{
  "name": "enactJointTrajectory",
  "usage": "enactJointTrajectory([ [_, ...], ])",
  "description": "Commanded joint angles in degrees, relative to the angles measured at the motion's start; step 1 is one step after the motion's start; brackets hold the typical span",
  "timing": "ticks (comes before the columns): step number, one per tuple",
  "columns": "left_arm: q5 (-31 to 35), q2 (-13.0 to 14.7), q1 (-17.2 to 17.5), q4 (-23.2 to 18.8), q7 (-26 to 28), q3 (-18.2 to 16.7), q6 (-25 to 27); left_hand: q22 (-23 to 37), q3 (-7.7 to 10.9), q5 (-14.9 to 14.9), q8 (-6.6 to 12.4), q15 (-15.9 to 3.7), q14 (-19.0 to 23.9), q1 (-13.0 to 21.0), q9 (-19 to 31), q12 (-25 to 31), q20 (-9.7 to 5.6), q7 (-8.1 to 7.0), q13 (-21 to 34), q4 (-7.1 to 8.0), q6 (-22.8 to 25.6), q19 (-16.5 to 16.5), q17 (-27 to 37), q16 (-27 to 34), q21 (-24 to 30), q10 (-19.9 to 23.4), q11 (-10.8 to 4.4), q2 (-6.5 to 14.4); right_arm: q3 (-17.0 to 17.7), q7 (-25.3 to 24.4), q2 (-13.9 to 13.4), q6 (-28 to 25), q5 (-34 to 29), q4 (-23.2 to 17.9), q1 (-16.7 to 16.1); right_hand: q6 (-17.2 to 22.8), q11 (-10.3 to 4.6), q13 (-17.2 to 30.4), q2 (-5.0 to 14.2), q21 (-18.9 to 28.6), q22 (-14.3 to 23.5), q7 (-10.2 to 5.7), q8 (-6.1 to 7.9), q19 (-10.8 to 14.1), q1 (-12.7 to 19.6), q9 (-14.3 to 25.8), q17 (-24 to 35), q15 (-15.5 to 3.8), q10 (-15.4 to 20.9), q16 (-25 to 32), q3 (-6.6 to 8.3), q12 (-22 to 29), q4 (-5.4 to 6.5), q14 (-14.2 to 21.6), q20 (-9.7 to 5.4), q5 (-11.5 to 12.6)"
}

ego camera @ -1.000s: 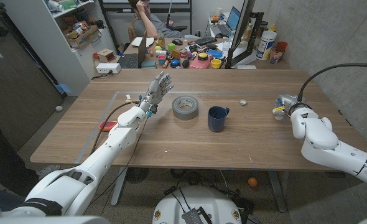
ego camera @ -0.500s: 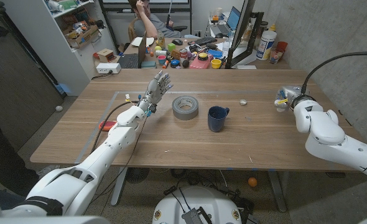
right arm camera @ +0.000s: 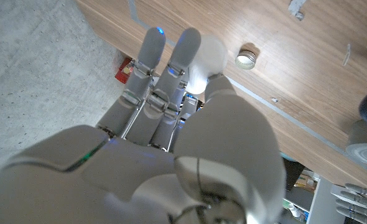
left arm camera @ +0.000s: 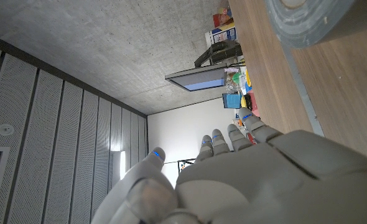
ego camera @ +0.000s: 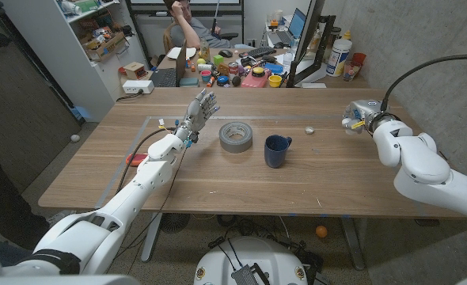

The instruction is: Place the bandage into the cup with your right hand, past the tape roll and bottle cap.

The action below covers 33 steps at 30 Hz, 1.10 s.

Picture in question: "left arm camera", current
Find grey duct tape roll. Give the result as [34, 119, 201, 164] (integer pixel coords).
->
[264, 0, 367, 49]

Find colourful boxes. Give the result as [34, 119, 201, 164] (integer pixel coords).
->
[205, 22, 238, 47]

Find black whiteboard frame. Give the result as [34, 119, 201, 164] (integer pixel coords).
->
[164, 157, 200, 174]

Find pink box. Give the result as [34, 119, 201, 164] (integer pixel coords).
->
[249, 90, 261, 118]

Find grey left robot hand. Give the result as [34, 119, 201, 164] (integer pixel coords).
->
[91, 107, 367, 224]

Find black computer monitor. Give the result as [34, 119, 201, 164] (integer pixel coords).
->
[164, 63, 228, 92]

